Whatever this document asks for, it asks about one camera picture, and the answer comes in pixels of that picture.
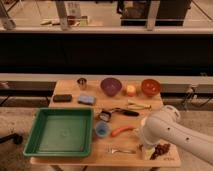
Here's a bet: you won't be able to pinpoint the red bowl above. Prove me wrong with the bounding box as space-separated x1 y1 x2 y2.
141 79 161 97

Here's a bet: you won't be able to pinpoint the black rectangular block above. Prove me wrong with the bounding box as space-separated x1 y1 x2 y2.
53 94 72 102

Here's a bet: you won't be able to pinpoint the yellow green tongs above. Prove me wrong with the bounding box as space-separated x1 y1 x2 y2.
127 100 152 110

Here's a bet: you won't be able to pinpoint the wooden board table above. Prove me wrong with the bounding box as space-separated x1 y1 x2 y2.
30 80 181 168

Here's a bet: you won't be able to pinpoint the bunch of dark grapes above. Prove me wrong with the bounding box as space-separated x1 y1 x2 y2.
150 143 170 160

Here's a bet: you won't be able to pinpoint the silver metal fork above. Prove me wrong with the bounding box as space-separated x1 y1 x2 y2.
108 148 136 154

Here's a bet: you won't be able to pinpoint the black handle object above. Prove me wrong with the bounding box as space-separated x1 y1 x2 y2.
0 133 23 145

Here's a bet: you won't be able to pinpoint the small metal cup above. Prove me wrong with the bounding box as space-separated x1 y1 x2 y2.
77 78 87 90

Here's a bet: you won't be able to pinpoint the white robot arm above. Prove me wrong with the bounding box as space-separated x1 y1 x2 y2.
138 105 213 165

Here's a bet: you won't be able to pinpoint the blue sponge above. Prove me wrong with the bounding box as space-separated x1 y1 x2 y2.
78 95 96 105

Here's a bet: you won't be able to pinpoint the green plastic tray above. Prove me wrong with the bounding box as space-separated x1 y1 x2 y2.
23 108 93 157

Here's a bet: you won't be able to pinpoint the orange carrot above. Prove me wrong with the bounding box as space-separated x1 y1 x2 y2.
111 126 135 137

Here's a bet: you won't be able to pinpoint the blue plastic cup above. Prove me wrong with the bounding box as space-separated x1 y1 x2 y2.
95 121 110 138

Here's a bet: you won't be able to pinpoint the purple bowl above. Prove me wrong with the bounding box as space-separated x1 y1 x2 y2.
100 77 122 97

